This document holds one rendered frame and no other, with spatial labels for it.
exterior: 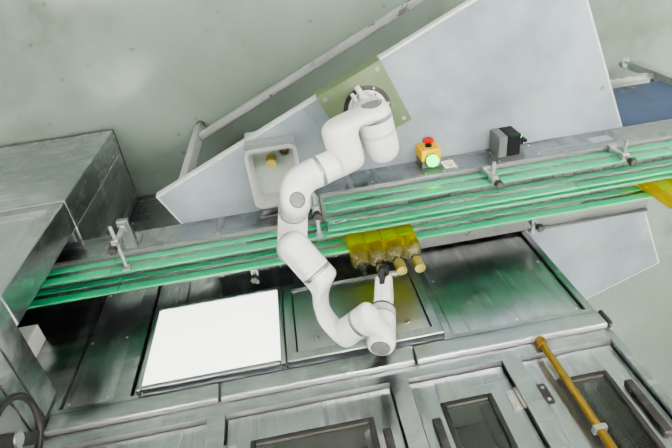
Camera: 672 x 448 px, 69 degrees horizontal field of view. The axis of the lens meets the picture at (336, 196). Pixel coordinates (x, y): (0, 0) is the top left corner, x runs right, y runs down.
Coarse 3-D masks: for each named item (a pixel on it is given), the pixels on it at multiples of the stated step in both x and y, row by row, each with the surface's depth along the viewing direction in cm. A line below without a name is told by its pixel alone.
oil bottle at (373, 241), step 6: (366, 234) 164; (372, 234) 164; (378, 234) 164; (366, 240) 162; (372, 240) 161; (378, 240) 161; (366, 246) 160; (372, 246) 158; (378, 246) 158; (372, 252) 156; (378, 252) 156; (384, 252) 156; (372, 258) 156; (384, 258) 156; (372, 264) 157
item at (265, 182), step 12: (288, 144) 160; (252, 156) 167; (264, 156) 168; (276, 156) 168; (288, 156) 169; (252, 168) 166; (264, 168) 170; (276, 168) 171; (288, 168) 171; (252, 180) 164; (264, 180) 172; (276, 180) 173; (252, 192) 166; (264, 192) 175; (276, 192) 175; (264, 204) 170; (276, 204) 170
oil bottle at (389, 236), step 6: (384, 228) 166; (390, 228) 166; (384, 234) 163; (390, 234) 163; (396, 234) 162; (384, 240) 160; (390, 240) 160; (396, 240) 159; (384, 246) 159; (390, 246) 157; (396, 246) 157; (402, 246) 157; (390, 252) 156; (396, 252) 156; (402, 252) 156; (390, 258) 156; (402, 258) 157
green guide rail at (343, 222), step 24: (624, 168) 176; (648, 168) 174; (480, 192) 173; (504, 192) 171; (528, 192) 169; (552, 192) 168; (336, 216) 170; (360, 216) 169; (384, 216) 166; (408, 216) 165
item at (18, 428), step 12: (12, 396) 116; (24, 396) 121; (0, 408) 112; (12, 408) 122; (36, 408) 125; (0, 420) 117; (12, 420) 121; (36, 420) 125; (0, 432) 116; (12, 432) 116; (24, 432) 119; (36, 432) 124; (0, 444) 110; (12, 444) 114; (24, 444) 118; (36, 444) 124
